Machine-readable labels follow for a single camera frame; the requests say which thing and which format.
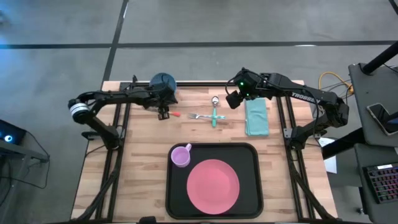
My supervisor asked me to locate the black pole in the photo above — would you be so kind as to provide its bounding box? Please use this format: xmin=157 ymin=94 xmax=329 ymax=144
xmin=362 ymin=41 xmax=398 ymax=75

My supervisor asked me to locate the white paper sheet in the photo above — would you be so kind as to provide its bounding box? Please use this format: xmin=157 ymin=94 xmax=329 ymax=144
xmin=318 ymin=136 xmax=338 ymax=174

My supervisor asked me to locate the blue bowl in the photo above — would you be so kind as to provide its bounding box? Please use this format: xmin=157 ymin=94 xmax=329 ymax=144
xmin=149 ymin=72 xmax=177 ymax=94

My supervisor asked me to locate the black smartphone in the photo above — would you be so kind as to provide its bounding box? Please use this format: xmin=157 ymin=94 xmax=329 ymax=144
xmin=366 ymin=102 xmax=398 ymax=136

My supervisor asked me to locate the teal napkin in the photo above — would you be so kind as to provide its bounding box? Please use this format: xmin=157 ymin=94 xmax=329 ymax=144
xmin=244 ymin=98 xmax=270 ymax=137

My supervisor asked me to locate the black stand beam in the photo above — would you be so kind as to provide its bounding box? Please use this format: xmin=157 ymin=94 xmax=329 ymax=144
xmin=321 ymin=127 xmax=358 ymax=160

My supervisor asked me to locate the black plastic tray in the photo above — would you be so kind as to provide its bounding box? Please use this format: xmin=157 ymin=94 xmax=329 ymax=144
xmin=165 ymin=142 xmax=264 ymax=220

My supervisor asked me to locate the pink round plate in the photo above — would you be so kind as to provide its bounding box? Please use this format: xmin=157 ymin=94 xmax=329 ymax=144
xmin=186 ymin=159 xmax=241 ymax=215

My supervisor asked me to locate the black aluminium table frame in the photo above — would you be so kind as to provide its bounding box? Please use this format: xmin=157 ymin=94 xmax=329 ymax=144
xmin=70 ymin=74 xmax=340 ymax=224

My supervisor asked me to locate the spoon with teal handle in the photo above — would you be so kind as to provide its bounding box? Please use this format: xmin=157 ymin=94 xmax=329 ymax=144
xmin=211 ymin=96 xmax=220 ymax=128

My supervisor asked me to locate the black box with blue light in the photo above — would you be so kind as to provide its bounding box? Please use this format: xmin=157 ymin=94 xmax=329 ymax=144
xmin=0 ymin=119 xmax=27 ymax=146

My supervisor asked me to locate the backlit keyboard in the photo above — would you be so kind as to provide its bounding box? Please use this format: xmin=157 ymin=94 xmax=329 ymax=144
xmin=363 ymin=163 xmax=398 ymax=205

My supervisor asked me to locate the yellow cable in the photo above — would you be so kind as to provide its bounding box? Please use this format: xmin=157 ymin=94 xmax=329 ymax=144
xmin=318 ymin=71 xmax=354 ymax=95

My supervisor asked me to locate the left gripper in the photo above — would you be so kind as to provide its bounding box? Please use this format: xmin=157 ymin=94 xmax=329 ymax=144
xmin=138 ymin=83 xmax=179 ymax=108

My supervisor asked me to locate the fork with teal handle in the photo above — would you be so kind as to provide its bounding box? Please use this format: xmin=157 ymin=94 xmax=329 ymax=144
xmin=187 ymin=113 xmax=226 ymax=121

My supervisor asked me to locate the grey metal stand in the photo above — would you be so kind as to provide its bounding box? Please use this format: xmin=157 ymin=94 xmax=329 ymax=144
xmin=0 ymin=139 xmax=50 ymax=224

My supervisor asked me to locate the purple cup with handle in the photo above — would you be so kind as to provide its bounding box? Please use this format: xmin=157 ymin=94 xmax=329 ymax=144
xmin=170 ymin=142 xmax=193 ymax=169

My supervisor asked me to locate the dark grey desk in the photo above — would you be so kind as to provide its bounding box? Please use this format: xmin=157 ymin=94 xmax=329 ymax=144
xmin=354 ymin=142 xmax=398 ymax=224

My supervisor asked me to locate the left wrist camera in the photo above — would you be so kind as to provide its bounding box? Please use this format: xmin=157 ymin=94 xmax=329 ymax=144
xmin=157 ymin=106 xmax=170 ymax=121

